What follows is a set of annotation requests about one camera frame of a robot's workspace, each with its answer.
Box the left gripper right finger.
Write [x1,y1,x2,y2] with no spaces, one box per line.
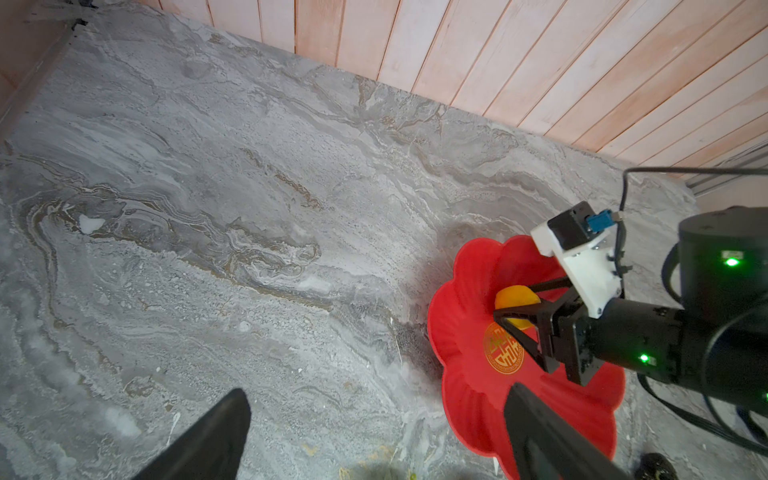
[503,383,628,480]

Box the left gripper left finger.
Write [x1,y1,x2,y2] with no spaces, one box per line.
[134,388,251,480]

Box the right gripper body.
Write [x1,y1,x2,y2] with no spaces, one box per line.
[536,298,685,386]

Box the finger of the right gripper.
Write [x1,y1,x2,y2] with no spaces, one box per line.
[529,276,573,296]
[493,302,560,373]

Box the yellow lemon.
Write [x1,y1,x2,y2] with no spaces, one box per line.
[495,285,541,310]

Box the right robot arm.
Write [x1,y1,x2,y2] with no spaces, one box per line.
[493,202,767,422]

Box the red flower-shaped fruit bowl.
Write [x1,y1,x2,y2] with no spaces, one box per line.
[427,235,626,479]

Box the dark cherry pair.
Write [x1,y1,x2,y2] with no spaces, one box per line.
[634,453,679,480]

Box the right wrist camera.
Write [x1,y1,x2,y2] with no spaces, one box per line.
[530,201,622,319]

